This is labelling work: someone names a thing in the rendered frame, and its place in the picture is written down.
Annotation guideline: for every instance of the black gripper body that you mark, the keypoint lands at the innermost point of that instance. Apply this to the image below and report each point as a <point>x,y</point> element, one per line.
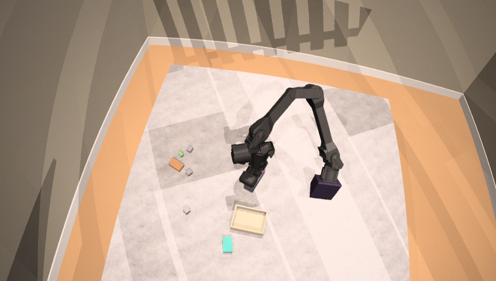
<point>250,178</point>

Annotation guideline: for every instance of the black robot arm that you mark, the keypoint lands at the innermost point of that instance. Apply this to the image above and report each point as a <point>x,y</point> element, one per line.
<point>255,146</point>

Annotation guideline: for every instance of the orange-brown rectangular block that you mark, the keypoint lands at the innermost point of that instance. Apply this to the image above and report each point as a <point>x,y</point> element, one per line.
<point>176,165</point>

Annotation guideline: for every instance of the beige shallow tray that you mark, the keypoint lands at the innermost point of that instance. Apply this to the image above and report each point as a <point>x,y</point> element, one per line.
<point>250,220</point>

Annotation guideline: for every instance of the teal rectangular block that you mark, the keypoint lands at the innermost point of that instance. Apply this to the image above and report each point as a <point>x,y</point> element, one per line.
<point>227,244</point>

